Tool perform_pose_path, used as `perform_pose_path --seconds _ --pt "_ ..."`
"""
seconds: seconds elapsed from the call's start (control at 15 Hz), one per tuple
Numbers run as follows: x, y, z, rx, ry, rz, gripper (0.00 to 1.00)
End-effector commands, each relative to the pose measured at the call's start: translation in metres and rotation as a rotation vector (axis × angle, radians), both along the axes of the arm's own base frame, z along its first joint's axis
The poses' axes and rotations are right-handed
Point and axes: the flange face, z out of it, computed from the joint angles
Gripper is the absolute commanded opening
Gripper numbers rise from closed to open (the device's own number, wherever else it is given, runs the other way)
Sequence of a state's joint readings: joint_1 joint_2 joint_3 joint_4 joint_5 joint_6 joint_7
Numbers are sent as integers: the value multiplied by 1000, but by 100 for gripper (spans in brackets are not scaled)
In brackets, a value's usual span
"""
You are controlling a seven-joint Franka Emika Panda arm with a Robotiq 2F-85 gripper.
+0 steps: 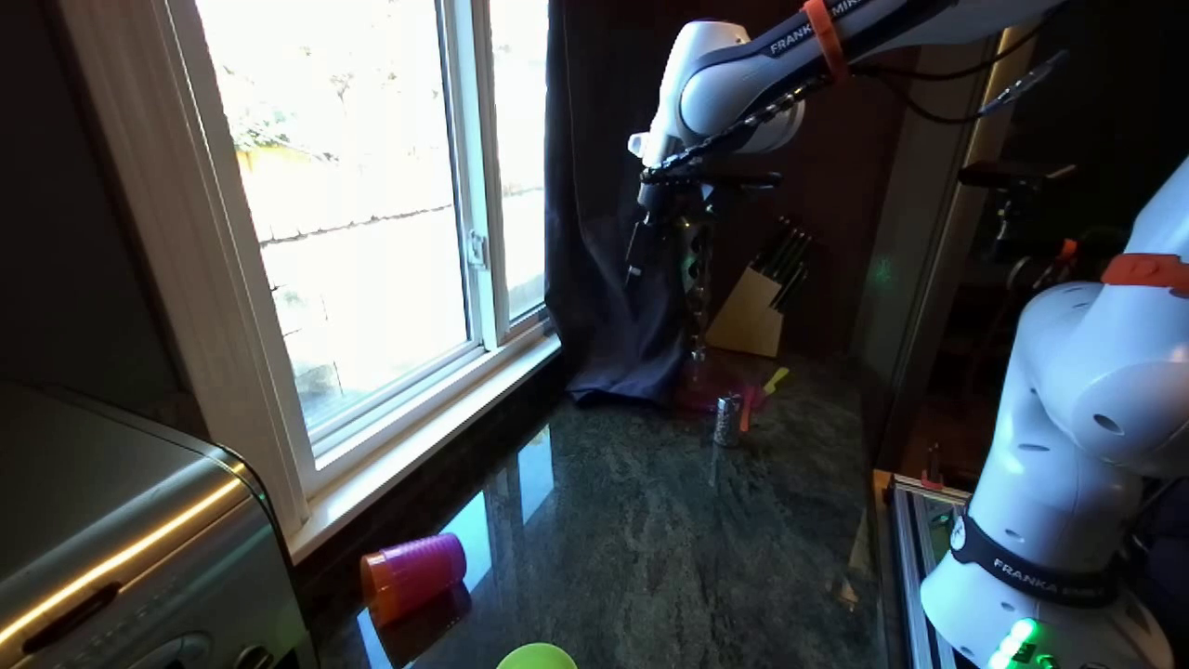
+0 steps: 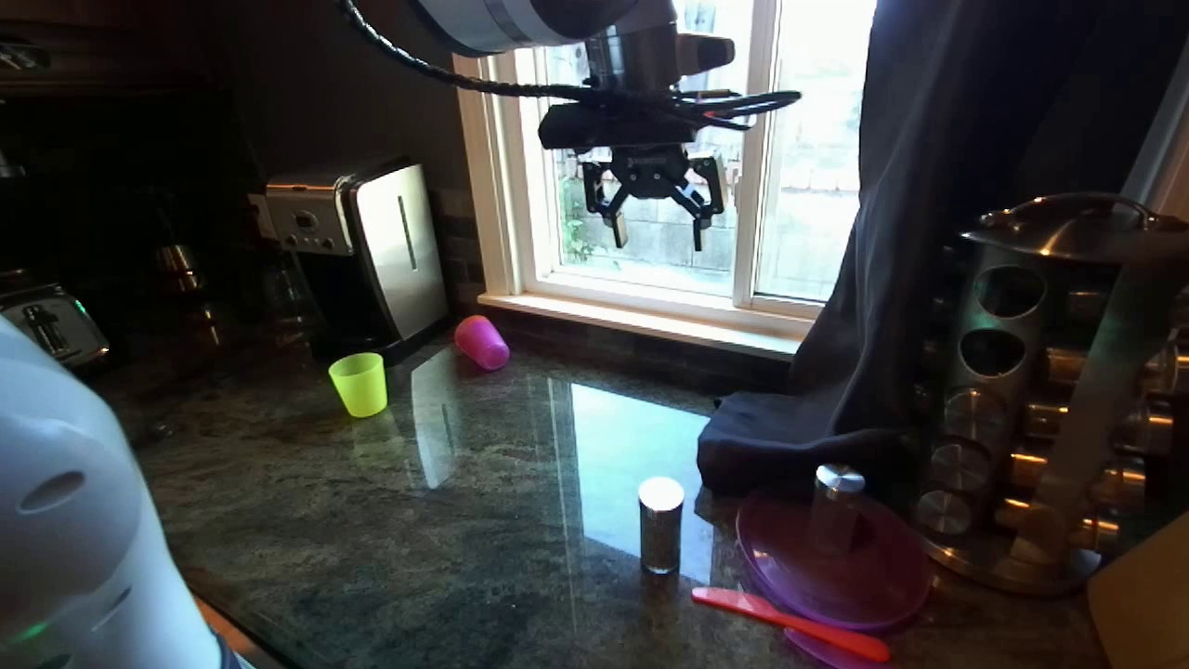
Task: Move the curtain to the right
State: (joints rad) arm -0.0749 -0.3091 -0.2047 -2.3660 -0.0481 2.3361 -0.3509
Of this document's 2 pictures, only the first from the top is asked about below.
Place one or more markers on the yellow green plastic utensil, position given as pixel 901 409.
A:
pixel 773 381

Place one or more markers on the silver cylindrical shaker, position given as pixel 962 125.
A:
pixel 726 417

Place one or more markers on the stainless steel toaster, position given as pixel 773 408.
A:
pixel 113 544

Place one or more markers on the lime green plastic cup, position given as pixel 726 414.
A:
pixel 538 656

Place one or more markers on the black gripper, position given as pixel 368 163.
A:
pixel 673 189

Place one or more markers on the dark navy curtain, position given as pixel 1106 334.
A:
pixel 607 248

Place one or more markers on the white window frame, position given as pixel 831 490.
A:
pixel 372 248

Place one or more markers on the pink plastic cup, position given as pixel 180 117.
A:
pixel 414 574

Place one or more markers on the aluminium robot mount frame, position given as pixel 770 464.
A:
pixel 924 558

